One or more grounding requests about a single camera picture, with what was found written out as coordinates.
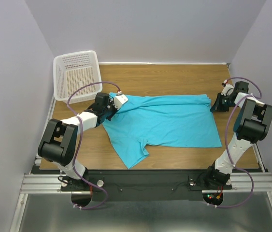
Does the white perforated plastic basket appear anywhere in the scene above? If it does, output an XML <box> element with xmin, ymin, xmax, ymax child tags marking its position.
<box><xmin>53</xmin><ymin>50</ymin><xmax>102</xmax><ymax>104</ymax></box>

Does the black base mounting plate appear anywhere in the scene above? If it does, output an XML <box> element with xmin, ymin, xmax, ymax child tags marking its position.
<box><xmin>60</xmin><ymin>170</ymin><xmax>233</xmax><ymax>203</ymax></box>

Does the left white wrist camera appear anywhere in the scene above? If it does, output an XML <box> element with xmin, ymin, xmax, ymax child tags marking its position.
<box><xmin>114</xmin><ymin>94</ymin><xmax>128</xmax><ymax>110</ymax></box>

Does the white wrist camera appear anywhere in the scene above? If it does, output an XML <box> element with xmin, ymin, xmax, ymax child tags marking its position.
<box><xmin>221</xmin><ymin>80</ymin><xmax>234</xmax><ymax>96</ymax></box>
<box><xmin>114</xmin><ymin>94</ymin><xmax>128</xmax><ymax>110</ymax></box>

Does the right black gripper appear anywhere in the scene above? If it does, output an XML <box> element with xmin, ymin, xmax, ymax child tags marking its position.
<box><xmin>210</xmin><ymin>92</ymin><xmax>238</xmax><ymax>112</ymax></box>

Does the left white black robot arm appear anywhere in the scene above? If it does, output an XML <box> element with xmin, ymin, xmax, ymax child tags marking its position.
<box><xmin>37</xmin><ymin>93</ymin><xmax>128</xmax><ymax>190</ymax></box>

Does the aluminium extrusion frame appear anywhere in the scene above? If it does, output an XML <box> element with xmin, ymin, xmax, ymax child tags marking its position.
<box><xmin>9</xmin><ymin>96</ymin><xmax>272</xmax><ymax>232</ymax></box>

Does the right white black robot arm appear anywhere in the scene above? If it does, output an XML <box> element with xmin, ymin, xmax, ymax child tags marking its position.
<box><xmin>203</xmin><ymin>78</ymin><xmax>272</xmax><ymax>189</ymax></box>

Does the turquoise t-shirt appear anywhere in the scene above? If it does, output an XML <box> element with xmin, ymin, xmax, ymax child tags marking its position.
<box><xmin>102</xmin><ymin>94</ymin><xmax>222</xmax><ymax>169</ymax></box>

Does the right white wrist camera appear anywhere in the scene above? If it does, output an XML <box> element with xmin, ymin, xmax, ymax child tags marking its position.
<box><xmin>221</xmin><ymin>80</ymin><xmax>234</xmax><ymax>96</ymax></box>

